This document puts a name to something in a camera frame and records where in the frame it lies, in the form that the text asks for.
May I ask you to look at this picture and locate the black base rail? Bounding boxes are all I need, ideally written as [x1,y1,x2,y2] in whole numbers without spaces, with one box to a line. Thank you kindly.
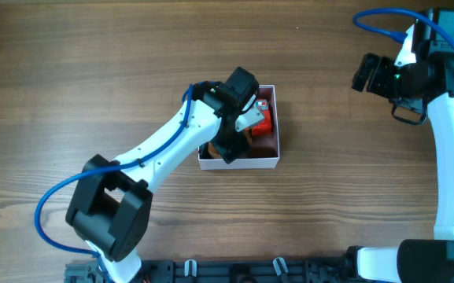
[64,257,353,283]

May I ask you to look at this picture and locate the left blue cable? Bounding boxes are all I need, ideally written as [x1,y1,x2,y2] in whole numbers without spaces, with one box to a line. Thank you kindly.
[34,81,216,276]

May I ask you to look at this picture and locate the white square box pink interior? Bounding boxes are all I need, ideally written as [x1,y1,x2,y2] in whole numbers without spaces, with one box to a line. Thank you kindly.
[197,85,280,171]

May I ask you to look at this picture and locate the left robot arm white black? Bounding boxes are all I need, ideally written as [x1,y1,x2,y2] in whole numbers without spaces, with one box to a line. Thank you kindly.
[65,67,260,282]

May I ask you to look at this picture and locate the brown plush toy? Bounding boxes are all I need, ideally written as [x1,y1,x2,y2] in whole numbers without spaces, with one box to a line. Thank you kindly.
[207,130,253,159]

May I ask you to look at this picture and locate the red toy truck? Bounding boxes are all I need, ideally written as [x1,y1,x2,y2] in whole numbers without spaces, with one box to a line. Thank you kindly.
[251,99,272,137]

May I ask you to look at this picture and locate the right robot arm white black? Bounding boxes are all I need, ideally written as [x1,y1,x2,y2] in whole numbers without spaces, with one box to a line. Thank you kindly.
[341,8,454,282]

